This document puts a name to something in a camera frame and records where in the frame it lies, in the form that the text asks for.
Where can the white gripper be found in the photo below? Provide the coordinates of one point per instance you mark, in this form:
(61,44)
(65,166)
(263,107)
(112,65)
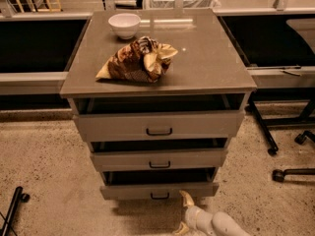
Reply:
(191,218)

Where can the grey bottom drawer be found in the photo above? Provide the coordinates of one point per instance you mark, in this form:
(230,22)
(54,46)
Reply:
(158,184)

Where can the grey drawer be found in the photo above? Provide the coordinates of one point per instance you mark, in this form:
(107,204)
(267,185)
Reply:
(158,126)
(158,159)
(158,184)

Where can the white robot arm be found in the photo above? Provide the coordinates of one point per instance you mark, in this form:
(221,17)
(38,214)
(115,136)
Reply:
(225,225)

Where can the grey middle drawer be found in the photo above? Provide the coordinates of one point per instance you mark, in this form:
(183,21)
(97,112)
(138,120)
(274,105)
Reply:
(158,159)

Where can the grey drawer cabinet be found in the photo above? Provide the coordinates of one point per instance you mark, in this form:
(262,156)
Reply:
(205,75)

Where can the grey top drawer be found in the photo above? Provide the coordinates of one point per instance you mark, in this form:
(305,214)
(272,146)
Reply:
(158,126)

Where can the black chair base with casters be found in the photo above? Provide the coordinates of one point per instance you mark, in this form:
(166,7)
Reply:
(279,175)

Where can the brown crumpled snack bag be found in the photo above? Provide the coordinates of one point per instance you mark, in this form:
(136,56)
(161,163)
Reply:
(144,60)

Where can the black stand leg left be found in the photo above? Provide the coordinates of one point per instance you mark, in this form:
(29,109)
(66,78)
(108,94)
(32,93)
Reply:
(19,197)

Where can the white bowl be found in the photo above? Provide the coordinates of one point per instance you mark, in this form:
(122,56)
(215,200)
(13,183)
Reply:
(125,25)

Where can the black table leg frame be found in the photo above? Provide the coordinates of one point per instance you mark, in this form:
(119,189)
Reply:
(303,119)

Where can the white wire basket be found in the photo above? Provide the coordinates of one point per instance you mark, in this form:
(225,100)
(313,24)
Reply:
(187,4)

